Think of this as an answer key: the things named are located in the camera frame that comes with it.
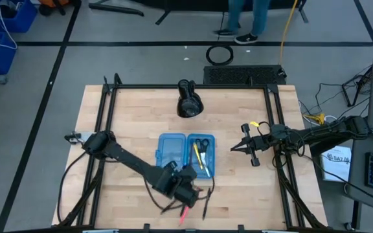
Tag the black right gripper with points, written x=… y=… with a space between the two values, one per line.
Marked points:
x=261 y=143

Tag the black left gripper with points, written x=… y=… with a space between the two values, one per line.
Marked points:
x=186 y=184

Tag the black pen with clear barrel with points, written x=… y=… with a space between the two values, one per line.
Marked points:
x=206 y=204

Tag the black pen with yellow band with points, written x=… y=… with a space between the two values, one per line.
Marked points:
x=168 y=207

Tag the blue plastic pencil box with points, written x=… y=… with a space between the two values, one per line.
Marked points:
x=170 y=149

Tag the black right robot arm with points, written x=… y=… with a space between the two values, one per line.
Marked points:
x=329 y=132

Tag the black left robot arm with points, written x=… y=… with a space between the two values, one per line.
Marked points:
x=131 y=161

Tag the yellow tape tag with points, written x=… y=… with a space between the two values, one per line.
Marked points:
x=254 y=124

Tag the black perforated computer case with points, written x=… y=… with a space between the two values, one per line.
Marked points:
x=238 y=75

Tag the white printed paper sheet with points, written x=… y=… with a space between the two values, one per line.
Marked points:
x=335 y=168

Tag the person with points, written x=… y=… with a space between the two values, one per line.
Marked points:
x=257 y=16

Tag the black metal floor bar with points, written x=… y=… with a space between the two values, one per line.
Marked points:
x=115 y=9

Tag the orange and black bag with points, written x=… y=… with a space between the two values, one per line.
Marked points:
x=52 y=2

